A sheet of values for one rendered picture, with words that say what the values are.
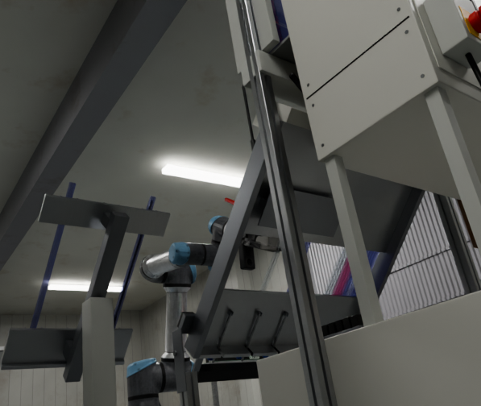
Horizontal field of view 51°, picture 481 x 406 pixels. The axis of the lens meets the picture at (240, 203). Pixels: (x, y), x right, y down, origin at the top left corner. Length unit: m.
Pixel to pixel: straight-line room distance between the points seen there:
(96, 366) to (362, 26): 0.98
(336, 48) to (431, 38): 0.23
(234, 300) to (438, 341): 0.73
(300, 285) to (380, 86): 0.45
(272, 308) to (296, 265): 0.53
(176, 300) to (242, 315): 0.58
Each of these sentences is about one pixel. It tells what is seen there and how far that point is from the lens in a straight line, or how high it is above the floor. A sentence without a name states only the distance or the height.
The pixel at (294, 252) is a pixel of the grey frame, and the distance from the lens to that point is 1.14.
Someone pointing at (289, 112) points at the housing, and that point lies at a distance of 1.33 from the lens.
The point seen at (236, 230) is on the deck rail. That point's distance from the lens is 1.38.
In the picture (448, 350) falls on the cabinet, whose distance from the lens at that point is 0.95.
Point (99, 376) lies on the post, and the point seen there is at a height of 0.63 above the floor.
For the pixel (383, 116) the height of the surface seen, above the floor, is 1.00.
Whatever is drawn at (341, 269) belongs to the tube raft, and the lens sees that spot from 1.77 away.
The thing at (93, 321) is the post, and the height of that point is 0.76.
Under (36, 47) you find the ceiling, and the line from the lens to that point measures 3.93.
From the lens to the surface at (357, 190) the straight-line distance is 1.65.
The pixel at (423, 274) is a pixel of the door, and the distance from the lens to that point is 5.50.
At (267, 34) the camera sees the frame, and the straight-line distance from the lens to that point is 1.44.
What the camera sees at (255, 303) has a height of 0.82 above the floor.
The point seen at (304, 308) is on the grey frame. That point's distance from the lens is 1.10.
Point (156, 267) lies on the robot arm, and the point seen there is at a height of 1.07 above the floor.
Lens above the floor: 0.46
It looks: 24 degrees up
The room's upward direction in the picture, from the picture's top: 9 degrees counter-clockwise
